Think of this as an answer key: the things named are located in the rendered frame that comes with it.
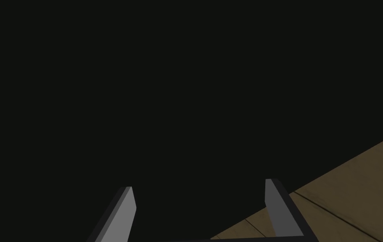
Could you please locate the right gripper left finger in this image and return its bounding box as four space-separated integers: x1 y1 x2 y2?
86 186 137 242

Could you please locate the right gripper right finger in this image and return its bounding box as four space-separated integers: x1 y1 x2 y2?
264 178 317 237

